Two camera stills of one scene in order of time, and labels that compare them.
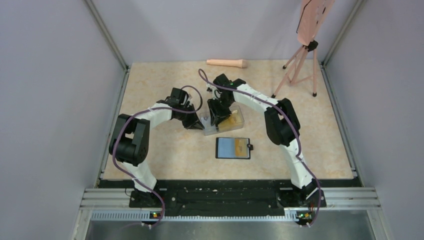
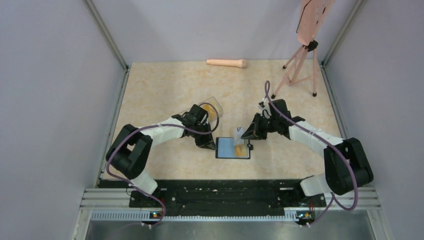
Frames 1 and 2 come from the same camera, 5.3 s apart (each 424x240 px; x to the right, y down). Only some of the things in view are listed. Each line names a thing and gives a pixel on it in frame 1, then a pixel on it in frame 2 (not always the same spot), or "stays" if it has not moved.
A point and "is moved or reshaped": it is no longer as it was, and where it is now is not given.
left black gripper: [194, 123] → [207, 142]
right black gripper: [217, 116] → [254, 131]
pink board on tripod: [313, 13] stays
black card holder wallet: [233, 148] stays
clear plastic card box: [234, 121] is moved or reshaped
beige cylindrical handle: [241, 63] stays
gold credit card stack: [234, 121] is moved or reshaped
